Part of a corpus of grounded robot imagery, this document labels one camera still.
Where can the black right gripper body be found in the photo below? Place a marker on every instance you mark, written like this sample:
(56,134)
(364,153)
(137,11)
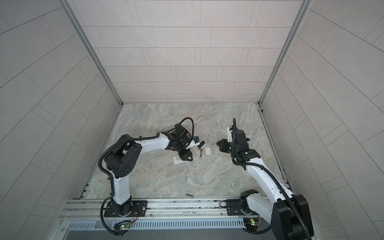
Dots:
(225,147)

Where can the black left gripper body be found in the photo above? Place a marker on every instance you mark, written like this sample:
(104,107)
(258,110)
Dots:
(180,148)

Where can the red white remote control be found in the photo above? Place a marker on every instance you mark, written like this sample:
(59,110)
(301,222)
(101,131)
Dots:
(178,160)

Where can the black battery cover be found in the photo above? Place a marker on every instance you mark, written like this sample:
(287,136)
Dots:
(201,144)

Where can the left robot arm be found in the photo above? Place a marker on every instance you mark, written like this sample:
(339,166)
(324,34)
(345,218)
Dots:
(119,160)

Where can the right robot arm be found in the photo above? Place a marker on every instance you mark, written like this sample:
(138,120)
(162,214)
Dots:
(288,214)

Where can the right circuit board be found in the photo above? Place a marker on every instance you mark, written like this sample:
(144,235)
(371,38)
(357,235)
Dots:
(252,224)

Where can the circuit board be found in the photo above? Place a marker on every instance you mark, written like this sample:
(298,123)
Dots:
(252,224)
(123,226)

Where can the left circuit board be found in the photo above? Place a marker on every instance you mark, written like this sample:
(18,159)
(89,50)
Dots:
(123,226)

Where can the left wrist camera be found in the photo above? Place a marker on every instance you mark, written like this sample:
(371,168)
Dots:
(195,142)

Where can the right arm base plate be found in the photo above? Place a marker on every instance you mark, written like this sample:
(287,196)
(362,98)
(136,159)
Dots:
(237,207)

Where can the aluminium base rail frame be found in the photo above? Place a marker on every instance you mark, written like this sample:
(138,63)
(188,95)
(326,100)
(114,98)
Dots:
(157,208)

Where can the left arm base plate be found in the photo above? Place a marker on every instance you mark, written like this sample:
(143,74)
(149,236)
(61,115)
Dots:
(128,209)

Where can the aluminium corner post right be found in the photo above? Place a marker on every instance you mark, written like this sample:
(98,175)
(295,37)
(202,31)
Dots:
(288,42)

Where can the aluminium corner post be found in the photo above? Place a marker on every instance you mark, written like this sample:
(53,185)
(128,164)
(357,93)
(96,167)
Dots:
(88,47)
(288,42)

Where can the aluminium corner post left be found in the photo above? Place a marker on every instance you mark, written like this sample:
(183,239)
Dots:
(88,47)

